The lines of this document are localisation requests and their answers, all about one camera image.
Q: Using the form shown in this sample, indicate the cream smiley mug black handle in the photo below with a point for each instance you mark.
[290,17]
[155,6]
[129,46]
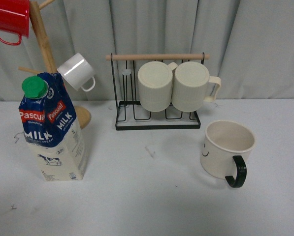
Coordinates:
[226,148]

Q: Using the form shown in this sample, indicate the Pascual milk carton green cap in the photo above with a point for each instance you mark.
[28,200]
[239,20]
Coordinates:
[51,128]

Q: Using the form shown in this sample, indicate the left cream ribbed cup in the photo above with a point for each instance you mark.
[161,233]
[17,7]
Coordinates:
[155,83]

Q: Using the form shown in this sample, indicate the cream ribbed cup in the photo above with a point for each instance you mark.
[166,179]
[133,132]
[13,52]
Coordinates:
[192,86]
[155,83]

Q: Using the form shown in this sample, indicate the right cream ribbed cup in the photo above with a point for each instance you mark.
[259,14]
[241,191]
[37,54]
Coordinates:
[192,86]

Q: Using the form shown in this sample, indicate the white ceramic mug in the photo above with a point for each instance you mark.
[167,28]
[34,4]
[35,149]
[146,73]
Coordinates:
[78,73]

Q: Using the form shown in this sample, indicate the wooden mug tree stand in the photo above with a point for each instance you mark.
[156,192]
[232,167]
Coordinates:
[83,115]

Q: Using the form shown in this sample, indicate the red enamel mug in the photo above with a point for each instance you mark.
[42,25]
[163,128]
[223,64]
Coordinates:
[14,19]

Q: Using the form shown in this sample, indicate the black wire cup rack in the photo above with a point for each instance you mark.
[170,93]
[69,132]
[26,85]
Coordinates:
[129,113]

